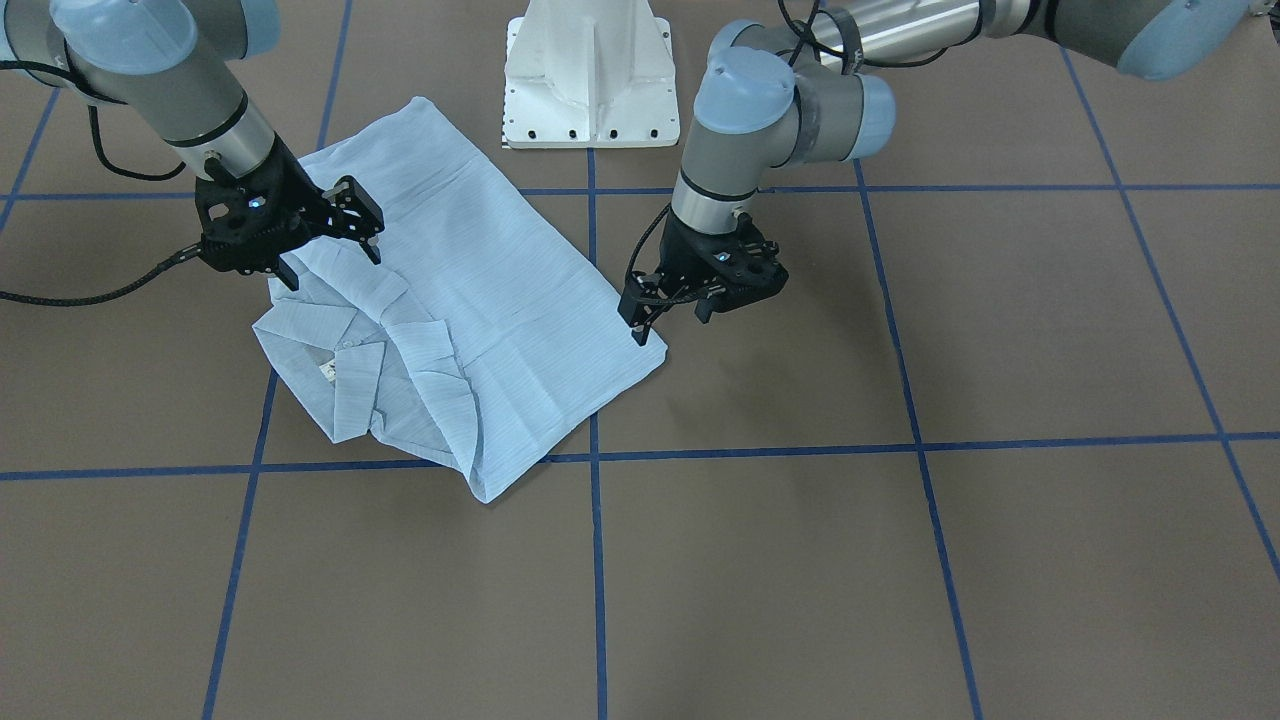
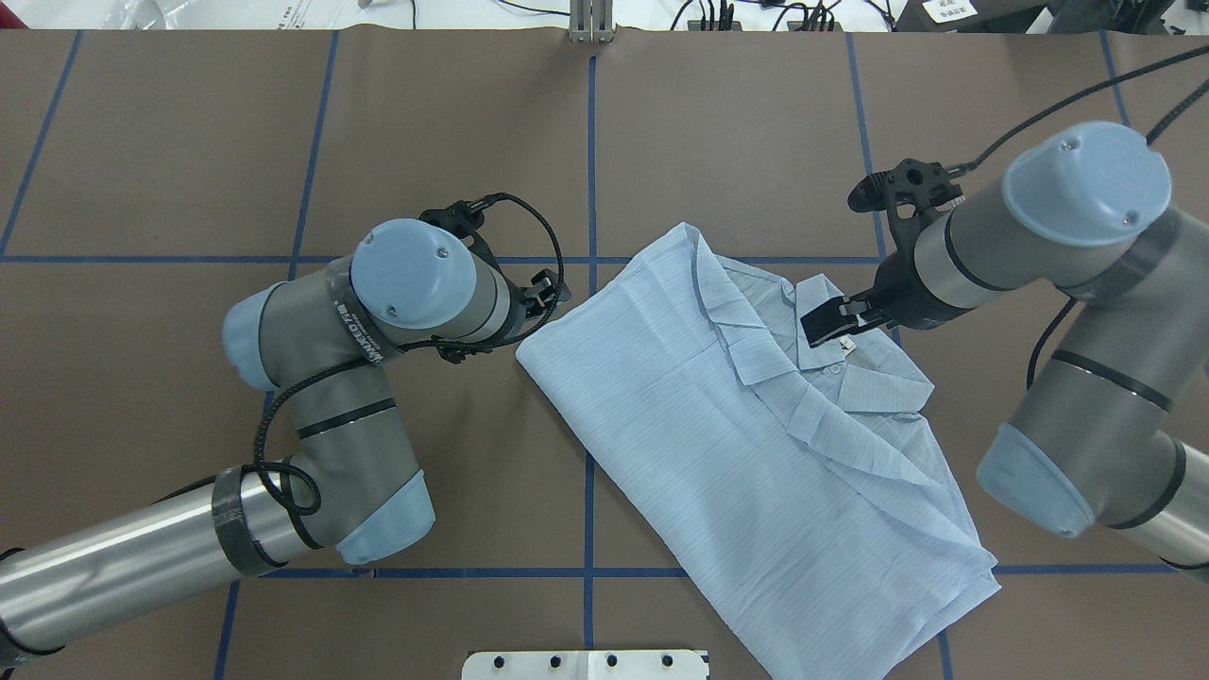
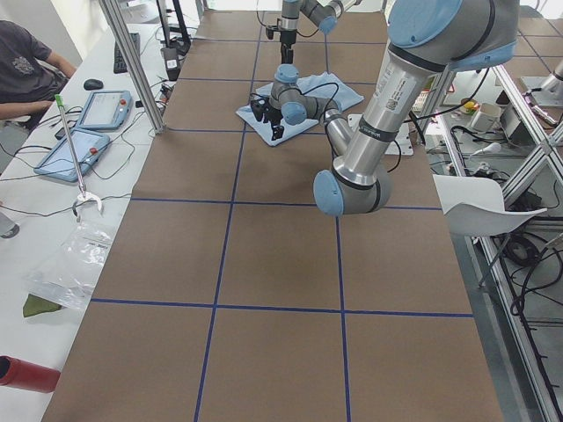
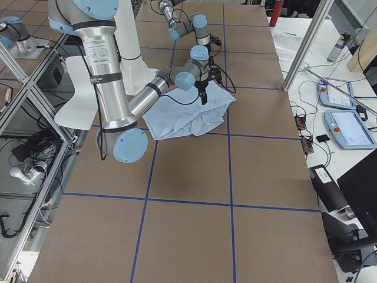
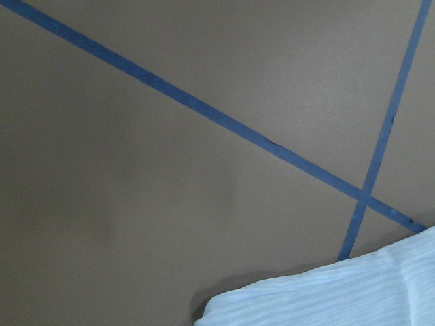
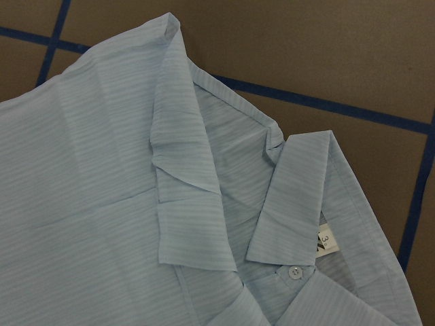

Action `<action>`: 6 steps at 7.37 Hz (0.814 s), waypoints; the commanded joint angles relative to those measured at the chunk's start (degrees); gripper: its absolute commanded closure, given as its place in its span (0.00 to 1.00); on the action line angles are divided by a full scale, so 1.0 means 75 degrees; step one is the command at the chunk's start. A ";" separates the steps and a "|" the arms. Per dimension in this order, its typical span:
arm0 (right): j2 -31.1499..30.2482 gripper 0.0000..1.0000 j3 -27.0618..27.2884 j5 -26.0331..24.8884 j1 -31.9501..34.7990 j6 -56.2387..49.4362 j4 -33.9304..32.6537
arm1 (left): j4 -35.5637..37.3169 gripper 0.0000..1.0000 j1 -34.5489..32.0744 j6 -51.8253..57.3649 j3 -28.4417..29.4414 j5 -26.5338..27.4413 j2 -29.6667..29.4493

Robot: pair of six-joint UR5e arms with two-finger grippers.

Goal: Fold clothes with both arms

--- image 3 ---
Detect aluminium frame post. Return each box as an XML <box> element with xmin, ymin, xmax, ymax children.
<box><xmin>99</xmin><ymin>0</ymin><xmax>165</xmax><ymax>135</ymax></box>

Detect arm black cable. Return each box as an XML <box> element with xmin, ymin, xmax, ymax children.
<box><xmin>298</xmin><ymin>81</ymin><xmax>342</xmax><ymax>111</ymax></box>

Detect clear plastic bag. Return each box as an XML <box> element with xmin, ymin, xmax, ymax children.
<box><xmin>26</xmin><ymin>221</ymin><xmax>116</xmax><ymax>310</ymax></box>

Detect lower teach pendant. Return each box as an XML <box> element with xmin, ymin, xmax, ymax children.
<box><xmin>33</xmin><ymin>127</ymin><xmax>111</xmax><ymax>184</ymax></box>

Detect green cloth piece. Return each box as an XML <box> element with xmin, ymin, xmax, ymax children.
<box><xmin>22</xmin><ymin>294</ymin><xmax>62</xmax><ymax>318</ymax></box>

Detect black keyboard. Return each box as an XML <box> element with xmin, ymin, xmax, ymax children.
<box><xmin>113</xmin><ymin>32</ymin><xmax>142</xmax><ymax>75</ymax></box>

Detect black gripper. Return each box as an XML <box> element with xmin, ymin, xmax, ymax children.
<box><xmin>266</xmin><ymin>25</ymin><xmax>297</xmax><ymax>64</ymax></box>
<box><xmin>250</xmin><ymin>97</ymin><xmax>284</xmax><ymax>140</ymax></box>

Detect red bottle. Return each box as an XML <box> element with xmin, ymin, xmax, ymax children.
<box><xmin>1</xmin><ymin>355</ymin><xmax>61</xmax><ymax>393</ymax></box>

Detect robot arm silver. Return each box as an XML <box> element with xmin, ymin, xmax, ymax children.
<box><xmin>266</xmin><ymin>0</ymin><xmax>362</xmax><ymax>64</ymax></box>
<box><xmin>251</xmin><ymin>1</ymin><xmax>519</xmax><ymax>216</ymax></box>

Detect black computer mouse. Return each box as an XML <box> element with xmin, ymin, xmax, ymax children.
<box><xmin>83</xmin><ymin>78</ymin><xmax>104</xmax><ymax>91</ymax></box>

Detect reacher grabber tool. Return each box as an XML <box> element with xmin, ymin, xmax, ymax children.
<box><xmin>55</xmin><ymin>94</ymin><xmax>103</xmax><ymax>222</ymax></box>

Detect teach pendant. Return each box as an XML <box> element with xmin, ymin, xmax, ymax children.
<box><xmin>76</xmin><ymin>91</ymin><xmax>132</xmax><ymax>131</ymax></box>
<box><xmin>33</xmin><ymin>127</ymin><xmax>111</xmax><ymax>184</ymax></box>

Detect seated person dark shirt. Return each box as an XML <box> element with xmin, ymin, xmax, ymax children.
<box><xmin>1</xmin><ymin>20</ymin><xmax>77</xmax><ymax>131</ymax></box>

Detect white mug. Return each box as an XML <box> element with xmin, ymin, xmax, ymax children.
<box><xmin>469</xmin><ymin>103</ymin><xmax>502</xmax><ymax>132</ymax></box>

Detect upper teach pendant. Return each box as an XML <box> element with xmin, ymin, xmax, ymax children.
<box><xmin>76</xmin><ymin>91</ymin><xmax>132</xmax><ymax>131</ymax></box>

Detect white plastic chair seat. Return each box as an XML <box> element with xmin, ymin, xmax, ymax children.
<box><xmin>433</xmin><ymin>175</ymin><xmax>547</xmax><ymax>236</ymax></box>

